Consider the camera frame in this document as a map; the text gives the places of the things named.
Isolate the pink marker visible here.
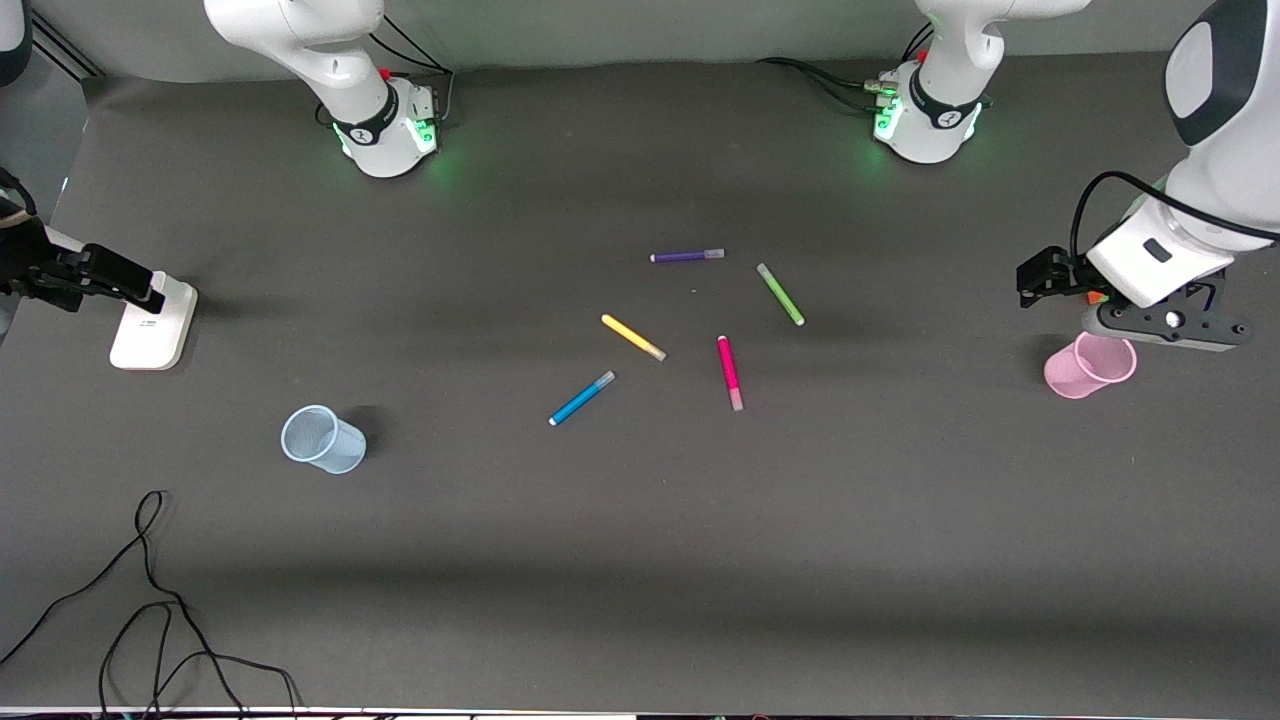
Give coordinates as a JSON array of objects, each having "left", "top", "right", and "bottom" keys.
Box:
[{"left": 717, "top": 335, "right": 745, "bottom": 412}]

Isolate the blue marker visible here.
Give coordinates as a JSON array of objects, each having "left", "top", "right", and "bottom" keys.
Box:
[{"left": 548, "top": 371, "right": 617, "bottom": 427}]

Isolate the white stand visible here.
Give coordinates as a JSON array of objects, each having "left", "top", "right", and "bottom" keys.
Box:
[{"left": 40, "top": 228, "right": 198, "bottom": 371}]

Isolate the pink plastic cup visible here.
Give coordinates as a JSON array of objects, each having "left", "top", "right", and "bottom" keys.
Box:
[{"left": 1043, "top": 332, "right": 1138, "bottom": 400}]

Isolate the green marker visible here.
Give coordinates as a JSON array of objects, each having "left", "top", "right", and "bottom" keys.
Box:
[{"left": 756, "top": 263, "right": 806, "bottom": 327}]

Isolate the blue plastic cup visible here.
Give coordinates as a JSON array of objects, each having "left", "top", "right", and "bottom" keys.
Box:
[{"left": 280, "top": 405, "right": 368, "bottom": 475}]

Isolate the yellow marker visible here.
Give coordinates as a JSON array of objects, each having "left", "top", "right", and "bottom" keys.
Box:
[{"left": 600, "top": 314, "right": 667, "bottom": 362}]

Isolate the dark grey table mat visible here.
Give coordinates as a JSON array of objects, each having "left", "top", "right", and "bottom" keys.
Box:
[{"left": 0, "top": 45, "right": 1280, "bottom": 717}]

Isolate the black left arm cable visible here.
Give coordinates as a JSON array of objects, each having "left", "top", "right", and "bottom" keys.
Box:
[{"left": 1070, "top": 172, "right": 1280, "bottom": 263}]

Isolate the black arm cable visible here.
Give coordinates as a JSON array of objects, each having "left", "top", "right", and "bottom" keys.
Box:
[
  {"left": 0, "top": 168, "right": 39, "bottom": 223},
  {"left": 1070, "top": 172, "right": 1280, "bottom": 263}
]

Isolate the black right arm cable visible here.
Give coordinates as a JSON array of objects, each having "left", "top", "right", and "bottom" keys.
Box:
[{"left": 0, "top": 168, "right": 39, "bottom": 223}]

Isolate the black left base cable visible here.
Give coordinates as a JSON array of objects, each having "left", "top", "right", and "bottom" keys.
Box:
[{"left": 755, "top": 57, "right": 896, "bottom": 113}]

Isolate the black base cable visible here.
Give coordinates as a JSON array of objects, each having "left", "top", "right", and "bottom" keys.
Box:
[
  {"left": 370, "top": 15, "right": 456, "bottom": 126},
  {"left": 755, "top": 57, "right": 896, "bottom": 113}
]

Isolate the loose black cable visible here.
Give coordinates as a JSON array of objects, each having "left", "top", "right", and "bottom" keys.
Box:
[
  {"left": 98, "top": 600, "right": 303, "bottom": 717},
  {"left": 0, "top": 490, "right": 246, "bottom": 717}
]

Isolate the black right base cable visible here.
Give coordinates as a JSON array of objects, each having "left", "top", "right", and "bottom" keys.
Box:
[{"left": 370, "top": 15, "right": 456, "bottom": 126}]

